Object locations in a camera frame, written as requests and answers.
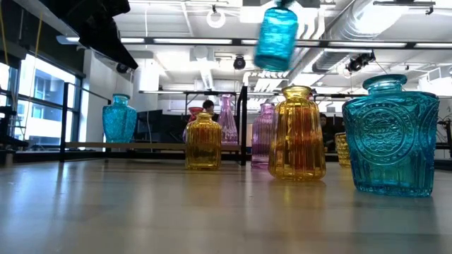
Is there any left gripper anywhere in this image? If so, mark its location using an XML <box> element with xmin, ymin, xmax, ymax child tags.
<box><xmin>45</xmin><ymin>0</ymin><xmax>138</xmax><ymax>70</ymax></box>

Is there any teal textured glass vase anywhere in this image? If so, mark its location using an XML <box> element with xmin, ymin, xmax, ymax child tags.
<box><xmin>102</xmin><ymin>93</ymin><xmax>138</xmax><ymax>144</ymax></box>

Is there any red bulb glass vase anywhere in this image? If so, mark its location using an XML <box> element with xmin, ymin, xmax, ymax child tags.
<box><xmin>182</xmin><ymin>107</ymin><xmax>205</xmax><ymax>143</ymax></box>

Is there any yellow ribbed glass vase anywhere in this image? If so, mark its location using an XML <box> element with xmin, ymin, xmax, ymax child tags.
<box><xmin>268</xmin><ymin>85</ymin><xmax>326</xmax><ymax>183</ymax></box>
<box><xmin>185</xmin><ymin>111</ymin><xmax>222</xmax><ymax>171</ymax></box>

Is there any pink cone glass vase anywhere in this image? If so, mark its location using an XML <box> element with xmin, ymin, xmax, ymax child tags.
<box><xmin>217</xmin><ymin>93</ymin><xmax>239</xmax><ymax>145</ymax></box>

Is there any teal diamond-pattern glass vase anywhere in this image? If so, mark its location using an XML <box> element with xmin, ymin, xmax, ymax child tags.
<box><xmin>253</xmin><ymin>0</ymin><xmax>299</xmax><ymax>73</ymax></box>

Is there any pink ribbed glass vase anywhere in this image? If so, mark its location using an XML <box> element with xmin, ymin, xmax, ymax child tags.
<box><xmin>251</xmin><ymin>102</ymin><xmax>276</xmax><ymax>169</ymax></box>

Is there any teal embossed glass vase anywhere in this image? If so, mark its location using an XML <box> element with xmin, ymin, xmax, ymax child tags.
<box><xmin>341</xmin><ymin>73</ymin><xmax>441</xmax><ymax>198</ymax></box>

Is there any light wooden shelf board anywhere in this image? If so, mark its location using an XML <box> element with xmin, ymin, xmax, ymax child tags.
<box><xmin>65</xmin><ymin>142</ymin><xmax>242</xmax><ymax>152</ymax></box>

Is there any black computer monitor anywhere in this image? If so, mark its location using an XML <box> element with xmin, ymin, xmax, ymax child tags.
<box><xmin>136</xmin><ymin>109</ymin><xmax>164</xmax><ymax>143</ymax></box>

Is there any large office window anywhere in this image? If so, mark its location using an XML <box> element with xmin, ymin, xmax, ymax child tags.
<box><xmin>0</xmin><ymin>52</ymin><xmax>83</xmax><ymax>151</ymax></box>

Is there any person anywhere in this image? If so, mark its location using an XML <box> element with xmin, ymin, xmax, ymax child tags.
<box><xmin>319</xmin><ymin>112</ymin><xmax>336</xmax><ymax>153</ymax></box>
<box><xmin>201</xmin><ymin>99</ymin><xmax>220</xmax><ymax>123</ymax></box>

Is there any black overhead light beam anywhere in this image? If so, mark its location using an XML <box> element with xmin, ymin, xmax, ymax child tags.
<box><xmin>56</xmin><ymin>35</ymin><xmax>452</xmax><ymax>49</ymax></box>

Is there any small yellow diamond-cut vase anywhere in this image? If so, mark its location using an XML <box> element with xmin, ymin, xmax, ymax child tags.
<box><xmin>334</xmin><ymin>132</ymin><xmax>352</xmax><ymax>167</ymax></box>

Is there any yellow cable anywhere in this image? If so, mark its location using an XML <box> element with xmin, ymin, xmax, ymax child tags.
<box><xmin>0</xmin><ymin>1</ymin><xmax>10</xmax><ymax>68</ymax></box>
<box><xmin>33</xmin><ymin>9</ymin><xmax>45</xmax><ymax>60</ymax></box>

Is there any black metal shelf frame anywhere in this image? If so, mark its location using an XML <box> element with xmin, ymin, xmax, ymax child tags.
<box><xmin>58</xmin><ymin>80</ymin><xmax>249</xmax><ymax>167</ymax></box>

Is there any white ring ceiling lamp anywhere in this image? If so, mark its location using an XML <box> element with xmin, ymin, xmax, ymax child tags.
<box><xmin>206</xmin><ymin>9</ymin><xmax>227</xmax><ymax>29</ymax></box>

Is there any black table edge frame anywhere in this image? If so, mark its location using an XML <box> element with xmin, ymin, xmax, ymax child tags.
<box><xmin>13</xmin><ymin>150</ymin><xmax>452</xmax><ymax>171</ymax></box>

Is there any silver air duct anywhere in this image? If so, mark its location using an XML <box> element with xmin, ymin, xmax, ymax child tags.
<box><xmin>310</xmin><ymin>0</ymin><xmax>410</xmax><ymax>73</ymax></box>

